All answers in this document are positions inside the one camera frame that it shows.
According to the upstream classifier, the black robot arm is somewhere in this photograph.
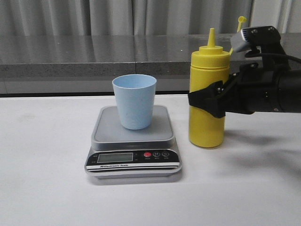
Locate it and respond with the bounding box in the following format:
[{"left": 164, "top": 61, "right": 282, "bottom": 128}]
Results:
[{"left": 188, "top": 63, "right": 301, "bottom": 118}]

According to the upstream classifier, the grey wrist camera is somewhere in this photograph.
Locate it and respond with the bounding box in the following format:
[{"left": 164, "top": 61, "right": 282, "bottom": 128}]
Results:
[{"left": 230, "top": 26, "right": 281, "bottom": 52}]

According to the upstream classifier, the grey stone counter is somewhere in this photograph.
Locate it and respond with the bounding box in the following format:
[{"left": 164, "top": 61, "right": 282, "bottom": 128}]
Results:
[{"left": 0, "top": 32, "right": 301, "bottom": 95}]

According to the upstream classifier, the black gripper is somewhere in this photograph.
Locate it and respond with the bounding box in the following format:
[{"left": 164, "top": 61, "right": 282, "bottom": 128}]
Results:
[{"left": 188, "top": 63, "right": 290, "bottom": 118}]

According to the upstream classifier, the silver digital kitchen scale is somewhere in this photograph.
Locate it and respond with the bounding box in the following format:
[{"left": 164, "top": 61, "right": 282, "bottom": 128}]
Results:
[{"left": 85, "top": 105, "right": 182, "bottom": 179}]

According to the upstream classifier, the light blue plastic cup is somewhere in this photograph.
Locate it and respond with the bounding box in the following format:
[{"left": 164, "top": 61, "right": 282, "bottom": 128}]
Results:
[{"left": 112, "top": 74, "right": 157, "bottom": 130}]

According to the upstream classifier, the grey pleated curtain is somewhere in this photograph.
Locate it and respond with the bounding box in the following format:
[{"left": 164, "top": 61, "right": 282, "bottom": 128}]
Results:
[{"left": 0, "top": 0, "right": 301, "bottom": 36}]

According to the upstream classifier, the black camera cable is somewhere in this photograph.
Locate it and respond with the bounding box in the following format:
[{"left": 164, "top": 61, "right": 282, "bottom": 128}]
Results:
[{"left": 244, "top": 50, "right": 301, "bottom": 64}]

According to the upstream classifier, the yellow squeeze bottle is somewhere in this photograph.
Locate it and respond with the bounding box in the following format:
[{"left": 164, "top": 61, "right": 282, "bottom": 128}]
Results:
[{"left": 189, "top": 28, "right": 233, "bottom": 148}]

